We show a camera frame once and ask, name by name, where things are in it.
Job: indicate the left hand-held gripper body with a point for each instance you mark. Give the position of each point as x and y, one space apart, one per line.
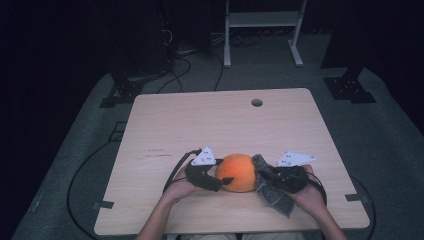
200 175

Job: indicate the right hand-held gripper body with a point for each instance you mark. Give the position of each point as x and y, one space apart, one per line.
291 178

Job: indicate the large orange fruit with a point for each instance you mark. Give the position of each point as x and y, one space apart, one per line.
236 172

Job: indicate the person's left hand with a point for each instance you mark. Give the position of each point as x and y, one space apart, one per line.
181 188

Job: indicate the person's right hand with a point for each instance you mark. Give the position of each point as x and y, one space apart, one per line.
310 196

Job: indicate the black tape strip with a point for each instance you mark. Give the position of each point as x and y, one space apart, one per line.
354 197
104 204

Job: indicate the black tape floor marking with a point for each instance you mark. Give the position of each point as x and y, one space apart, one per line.
117 131

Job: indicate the black stand base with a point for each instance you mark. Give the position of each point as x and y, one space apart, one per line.
350 88
125 91

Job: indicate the white metal desk frame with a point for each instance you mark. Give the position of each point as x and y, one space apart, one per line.
261 19

